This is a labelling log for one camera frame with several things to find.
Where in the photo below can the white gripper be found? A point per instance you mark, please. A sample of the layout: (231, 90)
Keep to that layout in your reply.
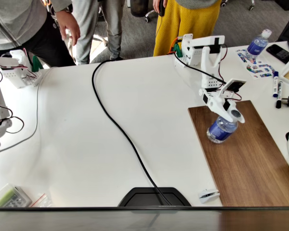
(222, 109)

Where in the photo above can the dark-capped blue water bottle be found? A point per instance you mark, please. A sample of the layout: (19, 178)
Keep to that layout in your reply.
(220, 131)

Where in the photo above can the black computer mouse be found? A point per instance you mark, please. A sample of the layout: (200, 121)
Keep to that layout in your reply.
(161, 10)

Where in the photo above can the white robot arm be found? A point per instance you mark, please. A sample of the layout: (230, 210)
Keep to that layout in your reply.
(207, 60)

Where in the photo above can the white-capped blue water bottle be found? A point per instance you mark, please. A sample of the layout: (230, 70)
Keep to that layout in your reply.
(256, 45)

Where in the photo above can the hand of yellow-trousered person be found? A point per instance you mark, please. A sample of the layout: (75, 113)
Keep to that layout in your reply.
(157, 3)

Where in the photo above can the hand of hoodie person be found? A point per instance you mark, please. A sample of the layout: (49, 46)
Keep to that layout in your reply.
(69, 24)

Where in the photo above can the brown wooden board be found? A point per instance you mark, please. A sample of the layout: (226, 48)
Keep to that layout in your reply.
(245, 163)

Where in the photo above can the black whiteboard marker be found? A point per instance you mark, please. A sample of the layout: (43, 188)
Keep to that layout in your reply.
(279, 93)

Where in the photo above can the blue whiteboard marker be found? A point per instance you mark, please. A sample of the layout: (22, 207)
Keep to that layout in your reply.
(275, 86)

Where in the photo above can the colourful sticker sheet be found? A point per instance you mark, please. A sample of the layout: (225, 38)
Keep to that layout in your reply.
(257, 69)

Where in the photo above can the black smartphone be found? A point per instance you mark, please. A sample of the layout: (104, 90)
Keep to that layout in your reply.
(279, 53)

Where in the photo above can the small white clip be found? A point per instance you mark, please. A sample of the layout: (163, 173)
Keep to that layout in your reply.
(207, 196)

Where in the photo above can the person in yellow trousers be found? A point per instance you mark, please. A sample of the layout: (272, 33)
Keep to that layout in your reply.
(178, 24)

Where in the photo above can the office chair caster base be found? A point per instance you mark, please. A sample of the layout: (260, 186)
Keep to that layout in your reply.
(150, 15)
(251, 6)

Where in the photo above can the black monitor stand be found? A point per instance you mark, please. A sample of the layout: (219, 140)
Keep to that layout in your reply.
(139, 197)

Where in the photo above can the dark waste bin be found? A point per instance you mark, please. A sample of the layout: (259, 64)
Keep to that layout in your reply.
(138, 8)

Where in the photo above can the person in grey trousers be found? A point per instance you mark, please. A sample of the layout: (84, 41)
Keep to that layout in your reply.
(114, 24)

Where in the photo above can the black Philips monitor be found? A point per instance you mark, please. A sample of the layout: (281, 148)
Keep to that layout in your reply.
(86, 221)

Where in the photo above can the clear zip bag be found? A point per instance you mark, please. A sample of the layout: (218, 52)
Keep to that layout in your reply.
(42, 202)

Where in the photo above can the person in grey hoodie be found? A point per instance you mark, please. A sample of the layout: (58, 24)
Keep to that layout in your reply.
(17, 24)

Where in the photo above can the gripper camera on white plate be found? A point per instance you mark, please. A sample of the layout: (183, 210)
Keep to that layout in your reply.
(234, 86)

